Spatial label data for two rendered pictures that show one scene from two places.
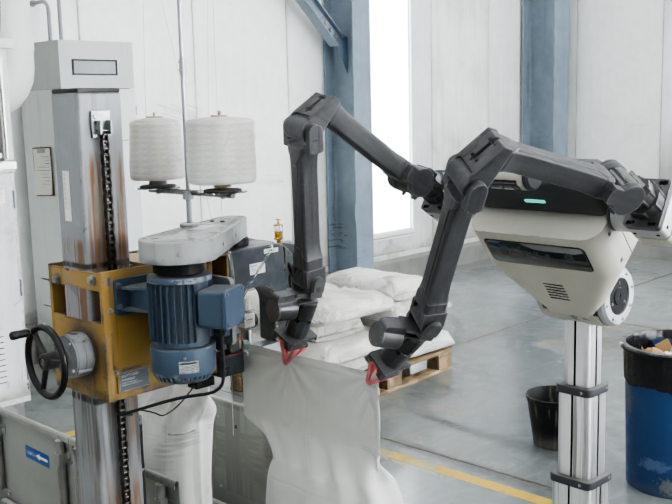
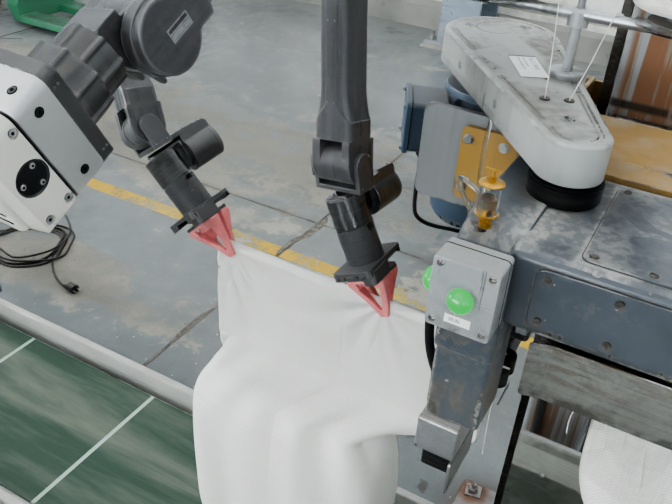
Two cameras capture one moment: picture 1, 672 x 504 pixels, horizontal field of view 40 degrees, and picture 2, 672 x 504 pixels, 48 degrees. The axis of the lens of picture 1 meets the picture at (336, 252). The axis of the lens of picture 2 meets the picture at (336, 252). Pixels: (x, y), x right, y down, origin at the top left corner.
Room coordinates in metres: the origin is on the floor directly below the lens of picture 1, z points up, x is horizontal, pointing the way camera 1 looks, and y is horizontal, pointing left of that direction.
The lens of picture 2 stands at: (3.22, -0.21, 1.76)
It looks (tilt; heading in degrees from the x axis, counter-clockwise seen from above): 33 degrees down; 163
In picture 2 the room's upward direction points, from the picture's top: 4 degrees clockwise
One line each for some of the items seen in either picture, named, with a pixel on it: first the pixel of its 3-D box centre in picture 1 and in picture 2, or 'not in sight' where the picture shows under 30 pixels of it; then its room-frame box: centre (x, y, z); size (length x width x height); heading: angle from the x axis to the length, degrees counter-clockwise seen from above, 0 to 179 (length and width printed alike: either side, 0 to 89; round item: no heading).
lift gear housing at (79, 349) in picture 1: (73, 354); not in sight; (2.16, 0.63, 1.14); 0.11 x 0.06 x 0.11; 46
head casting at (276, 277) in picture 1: (228, 285); (588, 310); (2.58, 0.31, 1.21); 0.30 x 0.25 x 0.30; 46
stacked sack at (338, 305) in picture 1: (336, 304); not in sight; (5.36, 0.00, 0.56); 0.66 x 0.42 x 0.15; 136
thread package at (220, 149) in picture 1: (220, 151); not in sight; (2.23, 0.27, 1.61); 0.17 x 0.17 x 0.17
